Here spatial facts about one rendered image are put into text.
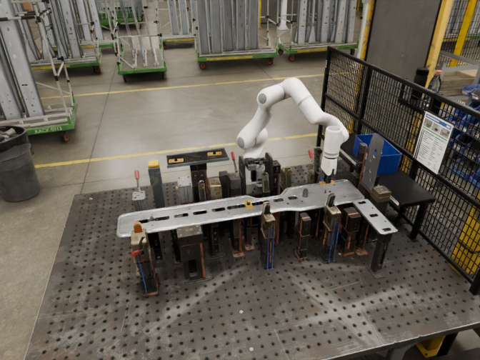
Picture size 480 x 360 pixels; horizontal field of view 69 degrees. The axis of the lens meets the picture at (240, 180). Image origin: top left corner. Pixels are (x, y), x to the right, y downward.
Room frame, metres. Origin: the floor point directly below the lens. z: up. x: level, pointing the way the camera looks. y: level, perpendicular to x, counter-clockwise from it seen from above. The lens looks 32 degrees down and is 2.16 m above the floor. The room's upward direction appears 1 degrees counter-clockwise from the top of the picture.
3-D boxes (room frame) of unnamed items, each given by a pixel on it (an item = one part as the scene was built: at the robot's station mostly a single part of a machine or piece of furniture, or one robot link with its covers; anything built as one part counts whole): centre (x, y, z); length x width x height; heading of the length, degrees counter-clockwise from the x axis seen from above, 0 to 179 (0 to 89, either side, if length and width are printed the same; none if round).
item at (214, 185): (1.70, 0.15, 0.89); 0.13 x 0.11 x 0.38; 13
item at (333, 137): (1.69, -0.50, 1.34); 0.09 x 0.08 x 0.13; 132
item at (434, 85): (1.93, -1.10, 1.53); 0.06 x 0.06 x 0.20
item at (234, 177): (1.77, 0.03, 0.89); 0.13 x 0.11 x 0.38; 13
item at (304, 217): (1.48, -0.35, 0.84); 0.11 x 0.08 x 0.29; 13
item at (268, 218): (1.43, -0.14, 0.87); 0.12 x 0.09 x 0.35; 13
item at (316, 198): (1.57, -0.03, 1.00); 1.38 x 0.22 x 0.02; 103
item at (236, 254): (1.56, 0.03, 0.84); 0.17 x 0.06 x 0.29; 13
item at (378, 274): (1.35, -0.74, 0.84); 0.11 x 0.06 x 0.29; 13
